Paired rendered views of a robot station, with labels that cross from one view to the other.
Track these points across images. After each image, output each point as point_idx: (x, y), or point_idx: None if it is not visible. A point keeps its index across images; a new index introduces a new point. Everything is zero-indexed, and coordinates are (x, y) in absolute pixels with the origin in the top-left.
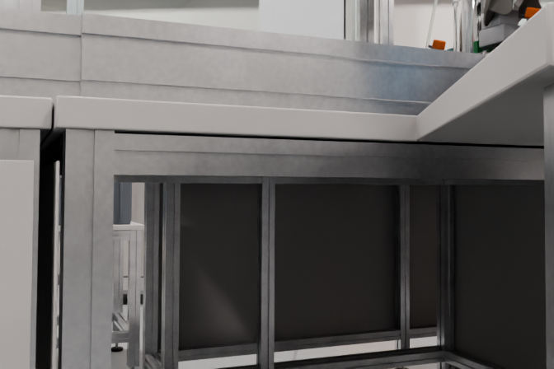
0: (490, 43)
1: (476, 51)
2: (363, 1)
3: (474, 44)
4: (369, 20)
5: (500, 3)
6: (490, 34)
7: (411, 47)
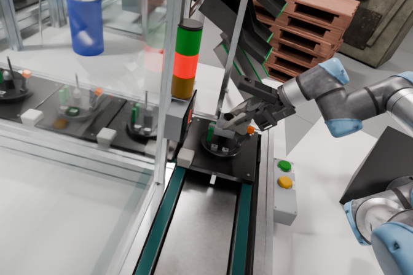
0: (222, 135)
1: (210, 134)
2: (167, 140)
3: (209, 130)
4: (168, 147)
5: (239, 128)
6: (223, 132)
7: (272, 247)
